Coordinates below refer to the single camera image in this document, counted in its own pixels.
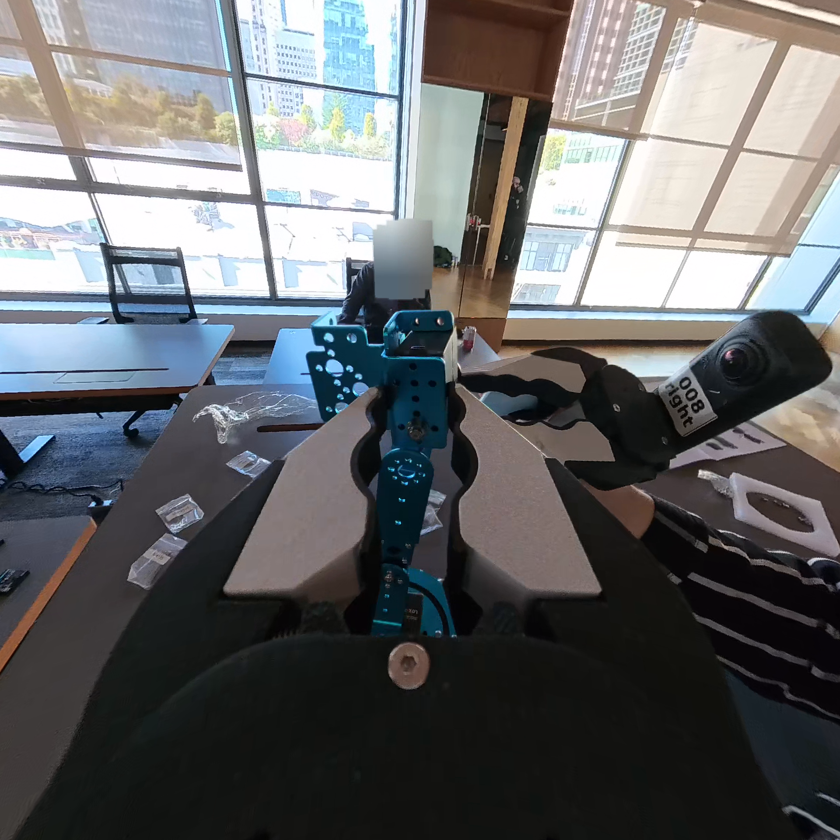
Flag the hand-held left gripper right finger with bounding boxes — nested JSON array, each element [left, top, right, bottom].
[[453, 385, 602, 634]]

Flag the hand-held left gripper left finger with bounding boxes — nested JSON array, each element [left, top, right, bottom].
[[223, 387, 388, 634]]

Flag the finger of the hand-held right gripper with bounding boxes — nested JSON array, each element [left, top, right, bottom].
[[505, 402, 618, 463], [459, 357, 588, 411]]

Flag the person's right forearm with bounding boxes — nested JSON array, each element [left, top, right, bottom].
[[640, 495, 840, 723]]

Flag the grey desk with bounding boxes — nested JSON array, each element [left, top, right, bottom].
[[0, 354, 840, 840]]

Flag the wooden side desk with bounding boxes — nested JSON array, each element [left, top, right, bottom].
[[0, 323, 236, 476]]

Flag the orange edged desk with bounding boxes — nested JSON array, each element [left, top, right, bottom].
[[0, 515, 97, 672]]

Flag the person's right hand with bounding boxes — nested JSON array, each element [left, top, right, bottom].
[[594, 487, 657, 539]]

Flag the white marker sheet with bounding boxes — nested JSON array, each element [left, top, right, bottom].
[[669, 420, 786, 471]]

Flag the crumpled clear plastic wrap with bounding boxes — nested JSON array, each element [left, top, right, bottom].
[[192, 390, 317, 445]]

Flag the white foam insert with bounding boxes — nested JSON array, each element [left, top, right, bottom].
[[728, 471, 840, 560]]

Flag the dark office table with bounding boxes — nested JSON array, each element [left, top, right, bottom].
[[262, 327, 501, 389]]

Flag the window with roller shades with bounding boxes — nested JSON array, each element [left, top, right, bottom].
[[512, 0, 840, 312]]

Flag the city view window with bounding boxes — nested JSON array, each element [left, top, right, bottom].
[[0, 0, 404, 303]]

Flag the black floor cable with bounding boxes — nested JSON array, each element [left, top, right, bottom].
[[0, 478, 126, 509]]

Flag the black frame chair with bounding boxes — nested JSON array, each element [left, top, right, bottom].
[[98, 243, 199, 326]]

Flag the wooden wall shelf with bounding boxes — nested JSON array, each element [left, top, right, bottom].
[[422, 0, 575, 102]]

